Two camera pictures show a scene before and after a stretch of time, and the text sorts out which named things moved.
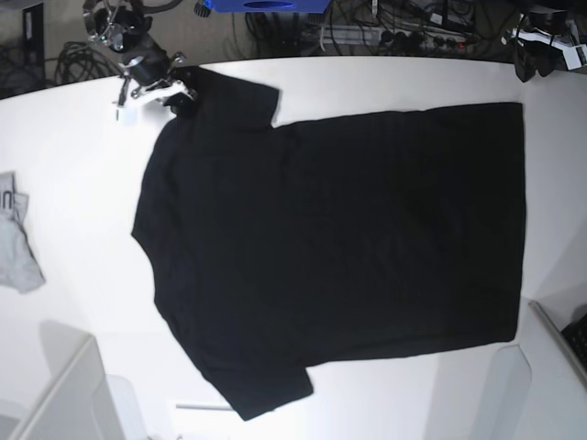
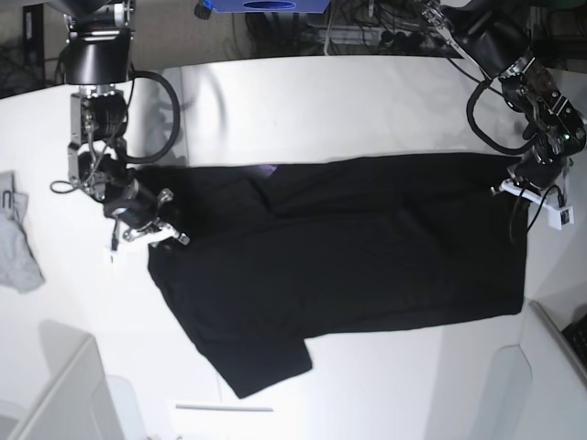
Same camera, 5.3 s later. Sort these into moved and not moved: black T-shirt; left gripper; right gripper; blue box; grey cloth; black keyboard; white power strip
Moved: black T-shirt; right gripper; left gripper
Not moved: white power strip; black keyboard; blue box; grey cloth
